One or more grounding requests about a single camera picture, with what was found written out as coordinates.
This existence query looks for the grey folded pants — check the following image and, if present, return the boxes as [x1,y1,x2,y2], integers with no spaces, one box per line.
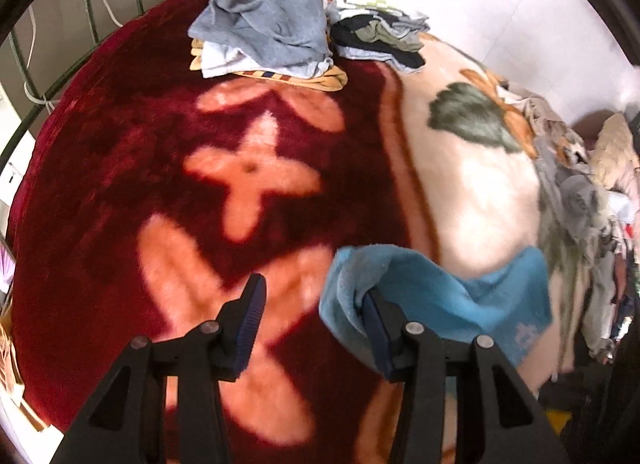
[188,0,334,70]

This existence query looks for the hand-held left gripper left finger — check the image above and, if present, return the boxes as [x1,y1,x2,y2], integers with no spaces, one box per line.
[50,273,267,464]

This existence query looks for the yellow striped folded garment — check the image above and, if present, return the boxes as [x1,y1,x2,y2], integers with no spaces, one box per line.
[190,39,349,93]

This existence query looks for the stack of dark folded clothes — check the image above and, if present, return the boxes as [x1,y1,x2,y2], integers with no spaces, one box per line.
[325,0,431,74]

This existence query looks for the green metal bed frame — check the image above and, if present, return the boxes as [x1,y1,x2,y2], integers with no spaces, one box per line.
[0,0,203,161]

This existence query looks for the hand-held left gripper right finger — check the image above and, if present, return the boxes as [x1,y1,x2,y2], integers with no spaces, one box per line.
[362,288,572,464]

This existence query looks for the white folded garment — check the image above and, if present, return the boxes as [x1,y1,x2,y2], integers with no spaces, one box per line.
[200,42,334,79]

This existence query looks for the white wall socket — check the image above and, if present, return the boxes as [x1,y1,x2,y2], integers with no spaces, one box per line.
[0,159,27,206]

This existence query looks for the red floral printed blanket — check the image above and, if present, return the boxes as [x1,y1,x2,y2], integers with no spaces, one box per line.
[10,0,596,464]

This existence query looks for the pile of unfolded clothes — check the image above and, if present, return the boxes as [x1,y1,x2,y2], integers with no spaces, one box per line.
[500,79,640,365]

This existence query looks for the blue pants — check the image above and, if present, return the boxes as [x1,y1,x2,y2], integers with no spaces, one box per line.
[319,244,554,395]

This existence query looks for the beige quilted jacket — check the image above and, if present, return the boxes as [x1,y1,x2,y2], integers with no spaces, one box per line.
[590,113,640,191]

